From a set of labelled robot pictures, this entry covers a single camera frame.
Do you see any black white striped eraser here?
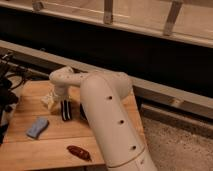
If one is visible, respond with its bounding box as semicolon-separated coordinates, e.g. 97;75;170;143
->
61;100;72;121

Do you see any white small bottle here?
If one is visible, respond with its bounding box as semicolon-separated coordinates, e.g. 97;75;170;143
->
41;91;60;111

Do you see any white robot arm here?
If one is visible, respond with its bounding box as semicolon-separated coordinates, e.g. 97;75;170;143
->
49;67;157;171

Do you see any dark blue bowl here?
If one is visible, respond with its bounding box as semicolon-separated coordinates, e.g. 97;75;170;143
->
80;104;87;121

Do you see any blue sponge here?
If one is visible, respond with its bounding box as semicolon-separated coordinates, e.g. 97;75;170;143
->
26;117;49;139

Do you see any black equipment with cables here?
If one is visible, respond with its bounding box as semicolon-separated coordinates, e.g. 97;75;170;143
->
0;52;25;145

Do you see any metal rail frame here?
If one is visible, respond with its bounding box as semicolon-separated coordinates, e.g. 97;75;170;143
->
0;0;213;48

